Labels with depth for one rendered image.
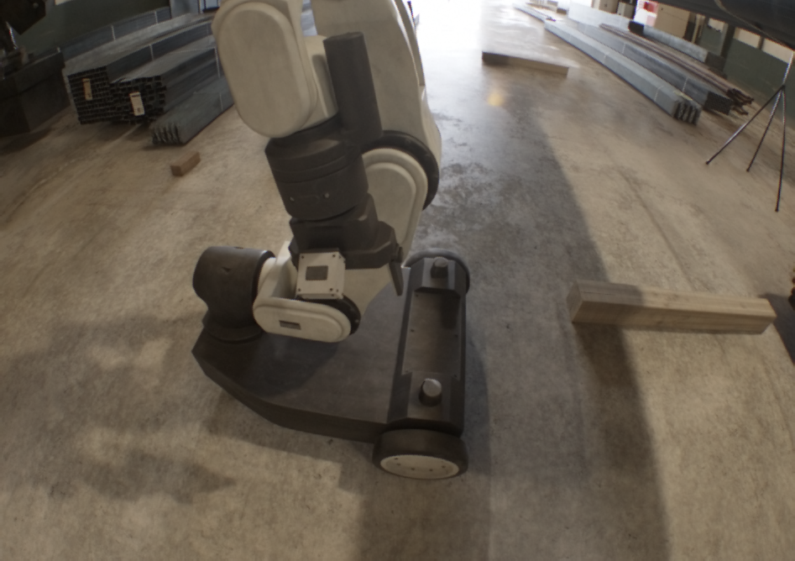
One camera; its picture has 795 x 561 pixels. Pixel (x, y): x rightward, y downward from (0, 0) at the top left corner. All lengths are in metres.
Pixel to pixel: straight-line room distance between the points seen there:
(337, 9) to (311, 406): 0.69
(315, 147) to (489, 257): 1.12
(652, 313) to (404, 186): 1.05
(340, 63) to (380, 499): 0.83
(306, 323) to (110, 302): 0.90
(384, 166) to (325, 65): 0.21
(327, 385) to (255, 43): 0.68
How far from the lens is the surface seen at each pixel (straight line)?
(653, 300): 1.39
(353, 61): 0.32
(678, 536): 1.16
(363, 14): 0.47
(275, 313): 0.78
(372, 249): 0.39
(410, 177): 0.51
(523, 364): 1.12
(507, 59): 4.52
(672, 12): 15.70
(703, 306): 1.53
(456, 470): 0.83
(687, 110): 4.57
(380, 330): 0.90
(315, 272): 0.39
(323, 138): 0.33
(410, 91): 0.51
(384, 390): 0.82
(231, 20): 0.30
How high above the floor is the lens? 0.89
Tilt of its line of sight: 43 degrees down
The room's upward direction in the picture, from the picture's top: 4 degrees clockwise
